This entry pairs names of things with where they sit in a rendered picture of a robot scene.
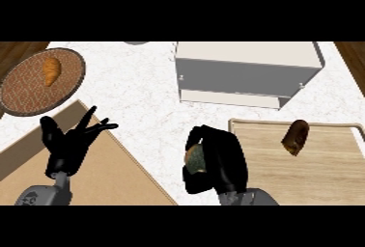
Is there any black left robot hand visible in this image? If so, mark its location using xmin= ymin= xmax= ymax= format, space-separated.
xmin=38 ymin=105 xmax=120 ymax=179

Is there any pale wooden tray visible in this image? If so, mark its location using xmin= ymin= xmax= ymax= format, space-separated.
xmin=228 ymin=118 xmax=365 ymax=206

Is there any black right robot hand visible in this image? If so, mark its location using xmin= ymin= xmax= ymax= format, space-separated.
xmin=182 ymin=124 xmax=250 ymax=195

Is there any green squash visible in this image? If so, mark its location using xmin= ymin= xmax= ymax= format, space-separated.
xmin=183 ymin=143 xmax=208 ymax=175

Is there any round brown woven placemat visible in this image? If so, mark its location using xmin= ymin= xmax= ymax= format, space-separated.
xmin=0 ymin=47 xmax=87 ymax=118

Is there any tan wooden cutting board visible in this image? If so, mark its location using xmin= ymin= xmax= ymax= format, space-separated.
xmin=0 ymin=98 xmax=180 ymax=206

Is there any orange croissant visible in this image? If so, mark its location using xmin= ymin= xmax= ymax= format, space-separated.
xmin=41 ymin=57 xmax=62 ymax=88

